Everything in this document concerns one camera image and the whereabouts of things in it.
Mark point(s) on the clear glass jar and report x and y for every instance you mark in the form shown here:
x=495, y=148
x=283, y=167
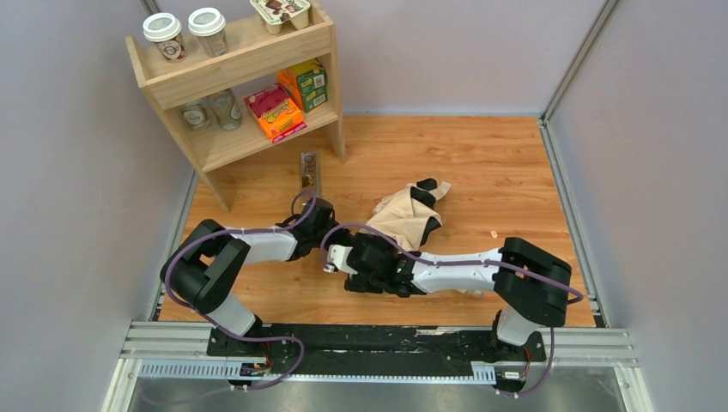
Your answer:
x=226, y=109
x=196, y=114

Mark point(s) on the wooden two-tier shelf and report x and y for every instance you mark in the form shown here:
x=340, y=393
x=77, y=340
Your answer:
x=255, y=57

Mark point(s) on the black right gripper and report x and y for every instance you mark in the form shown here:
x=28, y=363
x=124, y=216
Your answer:
x=387, y=245

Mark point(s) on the paper cup red logo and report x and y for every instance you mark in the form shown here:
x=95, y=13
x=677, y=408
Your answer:
x=164, y=31

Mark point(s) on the clear glass jar left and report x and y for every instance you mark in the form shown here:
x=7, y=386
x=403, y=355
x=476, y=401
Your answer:
x=196, y=114

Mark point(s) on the green orange carton box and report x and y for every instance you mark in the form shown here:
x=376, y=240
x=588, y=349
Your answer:
x=305, y=83

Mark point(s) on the aluminium slotted cable rail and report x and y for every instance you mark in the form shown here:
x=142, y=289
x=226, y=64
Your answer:
x=473, y=373

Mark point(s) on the paper cup grey sleeve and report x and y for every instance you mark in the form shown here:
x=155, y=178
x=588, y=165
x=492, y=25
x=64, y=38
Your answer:
x=208, y=26

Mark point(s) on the orange pink snack box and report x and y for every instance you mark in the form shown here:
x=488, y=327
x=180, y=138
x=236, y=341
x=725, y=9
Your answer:
x=276, y=113

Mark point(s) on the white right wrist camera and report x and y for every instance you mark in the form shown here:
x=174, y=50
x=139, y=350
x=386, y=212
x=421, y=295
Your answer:
x=336, y=260

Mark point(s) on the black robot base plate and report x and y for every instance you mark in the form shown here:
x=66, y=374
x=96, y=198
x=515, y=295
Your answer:
x=376, y=347

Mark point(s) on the beige umbrella with black shaft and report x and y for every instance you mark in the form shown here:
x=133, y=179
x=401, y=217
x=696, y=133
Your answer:
x=406, y=219

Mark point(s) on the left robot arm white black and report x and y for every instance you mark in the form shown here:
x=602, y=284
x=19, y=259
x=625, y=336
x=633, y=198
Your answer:
x=201, y=273

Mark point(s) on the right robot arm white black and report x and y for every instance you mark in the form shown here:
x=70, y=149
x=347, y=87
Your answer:
x=534, y=283

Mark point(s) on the pudding cup multipack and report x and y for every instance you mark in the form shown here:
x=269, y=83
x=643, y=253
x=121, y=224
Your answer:
x=275, y=14

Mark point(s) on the clear glass jar right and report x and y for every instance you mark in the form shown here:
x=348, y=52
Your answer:
x=226, y=109

